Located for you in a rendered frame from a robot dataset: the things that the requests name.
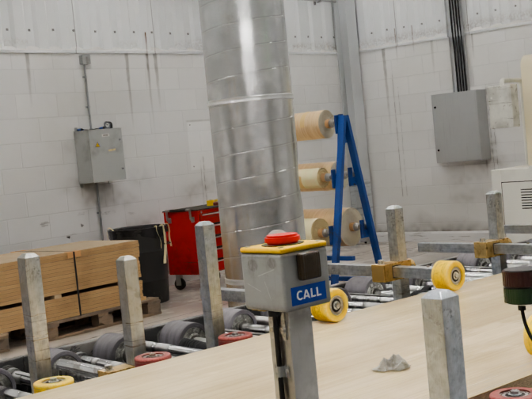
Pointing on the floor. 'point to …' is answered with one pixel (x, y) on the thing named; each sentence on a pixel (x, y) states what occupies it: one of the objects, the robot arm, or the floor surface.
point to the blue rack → (342, 124)
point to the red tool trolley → (178, 217)
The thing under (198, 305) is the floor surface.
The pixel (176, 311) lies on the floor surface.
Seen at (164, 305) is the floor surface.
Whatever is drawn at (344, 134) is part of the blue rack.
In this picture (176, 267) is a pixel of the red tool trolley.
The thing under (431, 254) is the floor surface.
